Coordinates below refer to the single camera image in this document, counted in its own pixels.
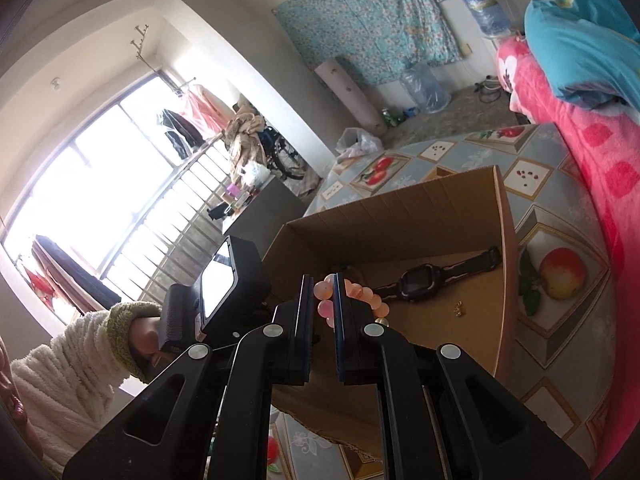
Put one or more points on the large window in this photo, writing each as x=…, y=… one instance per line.
x=75, y=185

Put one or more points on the metal window railing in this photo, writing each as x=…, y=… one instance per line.
x=165, y=240

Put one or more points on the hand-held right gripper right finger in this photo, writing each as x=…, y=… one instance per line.
x=342, y=330

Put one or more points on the teal floral cloth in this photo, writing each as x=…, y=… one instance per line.
x=370, y=20

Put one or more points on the pink hanging garment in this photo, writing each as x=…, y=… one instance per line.
x=200, y=107

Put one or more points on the person's left hand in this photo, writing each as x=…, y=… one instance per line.
x=145, y=347

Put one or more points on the blue floral pillow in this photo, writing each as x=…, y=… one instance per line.
x=585, y=35

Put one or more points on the blue wheelchair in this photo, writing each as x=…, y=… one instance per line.
x=280, y=155

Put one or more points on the white plastic bag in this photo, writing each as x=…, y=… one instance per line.
x=357, y=142

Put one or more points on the wall coat hook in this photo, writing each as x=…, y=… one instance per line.
x=140, y=40

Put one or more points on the red hanging cloth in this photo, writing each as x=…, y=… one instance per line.
x=40, y=287

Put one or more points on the person's left forearm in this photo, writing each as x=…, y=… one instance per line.
x=65, y=375

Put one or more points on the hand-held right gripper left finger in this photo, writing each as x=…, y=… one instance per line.
x=304, y=330

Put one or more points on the pile of beige clothes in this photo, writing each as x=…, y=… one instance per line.
x=247, y=135

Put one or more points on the blue water jug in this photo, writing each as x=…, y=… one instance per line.
x=482, y=7

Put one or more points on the torn brown cardboard box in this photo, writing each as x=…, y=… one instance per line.
x=450, y=350

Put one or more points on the rolled pale mat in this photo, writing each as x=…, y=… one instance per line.
x=350, y=95

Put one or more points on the grey cabinet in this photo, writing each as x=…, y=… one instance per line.
x=277, y=200

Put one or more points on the dark hanging clothes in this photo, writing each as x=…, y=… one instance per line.
x=180, y=130

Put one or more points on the pink floral blanket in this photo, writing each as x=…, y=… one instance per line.
x=600, y=160

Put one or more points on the dark hanging cloth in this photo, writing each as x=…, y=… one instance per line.
x=75, y=270

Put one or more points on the green can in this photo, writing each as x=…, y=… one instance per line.
x=391, y=116

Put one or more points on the clear empty water jug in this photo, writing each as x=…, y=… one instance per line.
x=425, y=87

